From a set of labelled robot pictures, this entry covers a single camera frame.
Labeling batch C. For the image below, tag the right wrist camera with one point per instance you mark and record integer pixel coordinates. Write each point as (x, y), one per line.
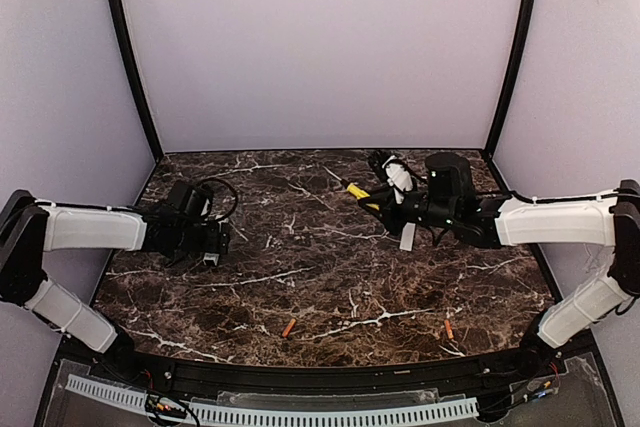
(391, 170)

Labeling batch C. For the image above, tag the white battery cover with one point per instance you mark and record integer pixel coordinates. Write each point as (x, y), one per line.
(407, 237)

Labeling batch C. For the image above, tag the orange battery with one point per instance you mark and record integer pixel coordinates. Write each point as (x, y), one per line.
(289, 327)
(448, 329)

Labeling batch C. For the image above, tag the white remote control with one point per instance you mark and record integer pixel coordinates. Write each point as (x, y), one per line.
(211, 259)

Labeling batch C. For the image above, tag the left black frame post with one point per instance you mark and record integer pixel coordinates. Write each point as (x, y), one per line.
(128, 58)

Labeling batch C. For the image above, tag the yellow handled screwdriver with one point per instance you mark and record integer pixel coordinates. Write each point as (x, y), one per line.
(353, 189)

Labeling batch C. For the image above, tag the white slotted cable duct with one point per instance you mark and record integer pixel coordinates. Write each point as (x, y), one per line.
(411, 408)

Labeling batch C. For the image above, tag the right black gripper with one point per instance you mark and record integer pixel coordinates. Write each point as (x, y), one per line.
(391, 207)

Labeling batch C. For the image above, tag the right black frame post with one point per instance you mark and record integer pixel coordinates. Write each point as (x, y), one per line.
(511, 74)

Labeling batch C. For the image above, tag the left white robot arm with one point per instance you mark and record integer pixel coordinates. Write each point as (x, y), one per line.
(181, 224)

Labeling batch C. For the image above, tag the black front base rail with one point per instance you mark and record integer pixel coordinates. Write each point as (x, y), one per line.
(484, 375)

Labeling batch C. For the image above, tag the black frame post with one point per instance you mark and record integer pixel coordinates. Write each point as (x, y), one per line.
(511, 74)
(128, 58)

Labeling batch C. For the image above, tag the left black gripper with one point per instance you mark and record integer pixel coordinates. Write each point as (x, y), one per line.
(220, 239)

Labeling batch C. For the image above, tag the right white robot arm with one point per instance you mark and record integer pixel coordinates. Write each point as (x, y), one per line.
(499, 219)

